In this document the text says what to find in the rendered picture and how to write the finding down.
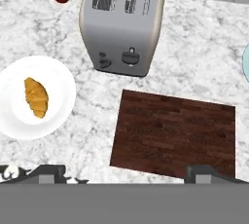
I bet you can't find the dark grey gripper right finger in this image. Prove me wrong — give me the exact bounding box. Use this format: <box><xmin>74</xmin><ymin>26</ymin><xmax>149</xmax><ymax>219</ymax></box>
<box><xmin>184</xmin><ymin>165</ymin><xmax>247</xmax><ymax>185</ymax></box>

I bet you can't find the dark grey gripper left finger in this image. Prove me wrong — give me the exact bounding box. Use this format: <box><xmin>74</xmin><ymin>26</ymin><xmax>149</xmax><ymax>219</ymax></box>
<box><xmin>18</xmin><ymin>165</ymin><xmax>67</xmax><ymax>185</ymax></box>

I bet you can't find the dark wooden cutting board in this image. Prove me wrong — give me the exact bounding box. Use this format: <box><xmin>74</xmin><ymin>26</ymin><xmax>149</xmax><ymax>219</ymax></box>
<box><xmin>109</xmin><ymin>89</ymin><xmax>236</xmax><ymax>180</ymax></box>

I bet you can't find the golden brown croissant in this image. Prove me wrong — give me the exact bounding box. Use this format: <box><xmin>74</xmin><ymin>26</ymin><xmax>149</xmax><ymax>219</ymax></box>
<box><xmin>23</xmin><ymin>77</ymin><xmax>50</xmax><ymax>120</ymax></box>

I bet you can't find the white round plate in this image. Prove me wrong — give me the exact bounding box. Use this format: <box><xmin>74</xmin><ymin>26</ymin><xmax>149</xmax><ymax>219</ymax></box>
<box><xmin>0</xmin><ymin>55</ymin><xmax>77</xmax><ymax>141</ymax></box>

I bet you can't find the silver two-slot toaster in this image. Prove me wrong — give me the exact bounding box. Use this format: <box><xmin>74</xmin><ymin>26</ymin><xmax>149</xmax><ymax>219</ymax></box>
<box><xmin>78</xmin><ymin>0</ymin><xmax>169</xmax><ymax>78</ymax></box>

